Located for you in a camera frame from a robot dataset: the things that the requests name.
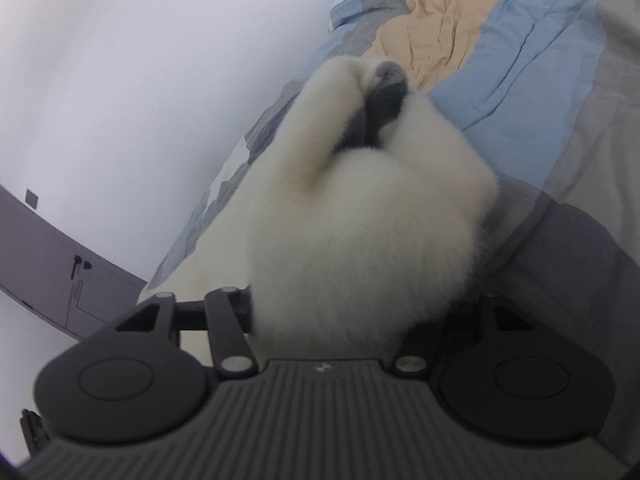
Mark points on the grey door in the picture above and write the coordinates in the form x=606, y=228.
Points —
x=45, y=270

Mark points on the grey wall switch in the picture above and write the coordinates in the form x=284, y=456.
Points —
x=31, y=198

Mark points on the patchwork quilt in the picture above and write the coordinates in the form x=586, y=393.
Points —
x=525, y=60

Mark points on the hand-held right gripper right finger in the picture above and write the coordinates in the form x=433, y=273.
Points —
x=420, y=345

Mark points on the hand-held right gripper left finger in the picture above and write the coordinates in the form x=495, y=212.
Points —
x=225, y=320

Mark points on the cream dark-striped knit sweater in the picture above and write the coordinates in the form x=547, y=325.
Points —
x=360, y=220

